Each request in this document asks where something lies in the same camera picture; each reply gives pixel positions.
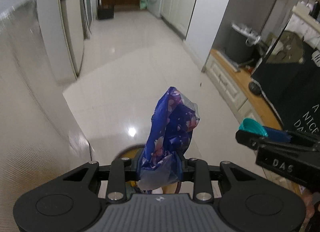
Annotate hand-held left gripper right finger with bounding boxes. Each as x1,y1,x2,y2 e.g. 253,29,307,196
176,153,282,202

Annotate black round disc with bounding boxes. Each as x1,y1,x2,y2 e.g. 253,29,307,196
248,81,262,95

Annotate person's right hand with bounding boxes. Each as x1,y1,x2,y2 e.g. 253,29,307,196
303,188,320,222

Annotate purple floral plastic bag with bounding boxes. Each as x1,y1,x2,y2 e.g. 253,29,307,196
138,86,201,190

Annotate low wooden-top cabinet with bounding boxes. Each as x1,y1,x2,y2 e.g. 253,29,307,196
202,48,283,133

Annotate white wall shelf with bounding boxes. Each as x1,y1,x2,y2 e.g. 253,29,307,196
292,0,320,47

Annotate grey trash can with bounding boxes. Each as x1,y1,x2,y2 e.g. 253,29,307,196
224,23,261,64

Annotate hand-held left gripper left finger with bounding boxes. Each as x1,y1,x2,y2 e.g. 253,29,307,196
37,153,143,202

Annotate yellow waste bin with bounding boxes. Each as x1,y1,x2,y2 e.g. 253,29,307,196
117,144,183,195

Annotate dark printed cloth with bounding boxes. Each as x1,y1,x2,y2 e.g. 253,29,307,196
251,30,320,135

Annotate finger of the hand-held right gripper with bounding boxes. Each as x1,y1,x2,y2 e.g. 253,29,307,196
264,126,320,149
236,129,320,156

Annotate teal bottle cap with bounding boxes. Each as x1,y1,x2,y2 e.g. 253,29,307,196
238,118,270,138

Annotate black floor box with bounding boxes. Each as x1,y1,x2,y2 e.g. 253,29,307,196
97,5,115,20

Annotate white refrigerator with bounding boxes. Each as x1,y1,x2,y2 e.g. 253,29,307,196
55,0,92,78

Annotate white kitchen cabinets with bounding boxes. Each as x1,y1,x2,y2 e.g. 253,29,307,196
160,0,203,40

